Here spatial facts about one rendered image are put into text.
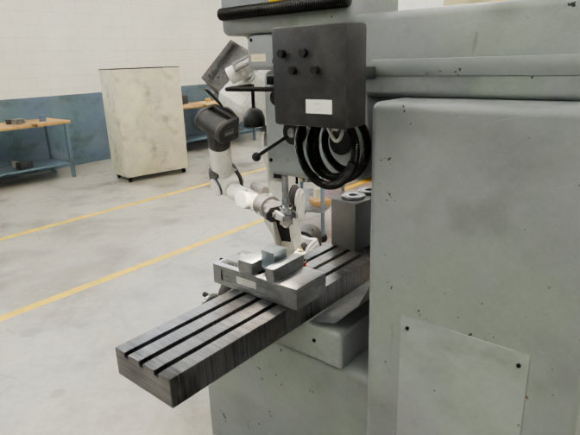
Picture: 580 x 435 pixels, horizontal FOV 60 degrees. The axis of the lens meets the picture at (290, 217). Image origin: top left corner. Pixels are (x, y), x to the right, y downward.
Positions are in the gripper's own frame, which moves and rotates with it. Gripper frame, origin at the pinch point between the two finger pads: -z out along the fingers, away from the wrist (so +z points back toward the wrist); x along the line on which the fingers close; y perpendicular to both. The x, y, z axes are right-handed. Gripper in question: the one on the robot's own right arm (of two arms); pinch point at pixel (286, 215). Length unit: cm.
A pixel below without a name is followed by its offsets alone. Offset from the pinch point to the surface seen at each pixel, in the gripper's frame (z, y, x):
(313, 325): -33.4, 24.9, -11.0
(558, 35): -85, -56, 13
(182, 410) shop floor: 62, 113, -28
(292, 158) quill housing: -19.5, -24.7, -8.7
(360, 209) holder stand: -8.4, 0.7, 26.9
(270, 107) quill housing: -11.9, -39.4, -11.3
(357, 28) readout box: -62, -59, -18
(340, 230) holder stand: -2.0, 9.7, 22.6
